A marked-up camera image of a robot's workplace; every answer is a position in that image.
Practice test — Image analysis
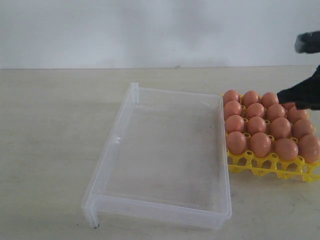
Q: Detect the yellow plastic egg tray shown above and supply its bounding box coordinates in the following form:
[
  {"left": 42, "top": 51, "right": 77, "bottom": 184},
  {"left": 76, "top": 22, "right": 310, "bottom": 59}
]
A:
[{"left": 220, "top": 92, "right": 320, "bottom": 183}]

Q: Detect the clear plastic storage box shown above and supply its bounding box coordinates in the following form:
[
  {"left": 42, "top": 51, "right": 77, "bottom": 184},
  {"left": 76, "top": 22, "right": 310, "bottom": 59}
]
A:
[{"left": 81, "top": 82, "right": 232, "bottom": 229}]

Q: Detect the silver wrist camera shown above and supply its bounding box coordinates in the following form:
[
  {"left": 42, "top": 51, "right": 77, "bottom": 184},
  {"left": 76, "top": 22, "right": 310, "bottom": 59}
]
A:
[{"left": 294, "top": 30, "right": 320, "bottom": 54}]

